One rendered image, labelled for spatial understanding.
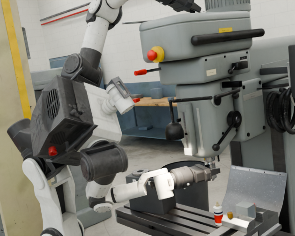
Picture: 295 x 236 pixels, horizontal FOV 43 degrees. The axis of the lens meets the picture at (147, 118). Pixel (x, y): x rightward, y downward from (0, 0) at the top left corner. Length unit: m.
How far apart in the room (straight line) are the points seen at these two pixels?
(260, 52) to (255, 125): 0.33
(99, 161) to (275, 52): 1.01
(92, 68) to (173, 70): 0.33
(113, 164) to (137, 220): 0.71
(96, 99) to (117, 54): 7.24
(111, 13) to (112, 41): 7.13
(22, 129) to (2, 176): 1.31
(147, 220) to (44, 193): 0.55
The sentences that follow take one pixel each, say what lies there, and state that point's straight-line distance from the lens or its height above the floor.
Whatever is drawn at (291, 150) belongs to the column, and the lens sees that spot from 1.90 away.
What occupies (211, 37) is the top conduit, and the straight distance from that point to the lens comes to 1.40.
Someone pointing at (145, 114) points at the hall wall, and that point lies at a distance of 8.24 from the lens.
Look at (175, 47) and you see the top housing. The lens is 1.37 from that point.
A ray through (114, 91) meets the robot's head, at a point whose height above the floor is 1.65.
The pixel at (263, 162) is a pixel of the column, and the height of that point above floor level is 1.16.
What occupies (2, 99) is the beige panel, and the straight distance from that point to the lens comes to 2.93.
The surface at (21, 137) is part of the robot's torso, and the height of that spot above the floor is 1.49.
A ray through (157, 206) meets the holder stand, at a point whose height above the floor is 1.01.
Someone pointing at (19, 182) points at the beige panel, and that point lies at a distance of 3.04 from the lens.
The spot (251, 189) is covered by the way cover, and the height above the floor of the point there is 1.03.
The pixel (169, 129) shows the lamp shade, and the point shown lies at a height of 1.48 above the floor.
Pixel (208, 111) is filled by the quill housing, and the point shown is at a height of 1.51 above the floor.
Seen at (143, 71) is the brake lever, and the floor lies 1.70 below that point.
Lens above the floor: 1.76
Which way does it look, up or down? 9 degrees down
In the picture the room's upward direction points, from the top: 8 degrees counter-clockwise
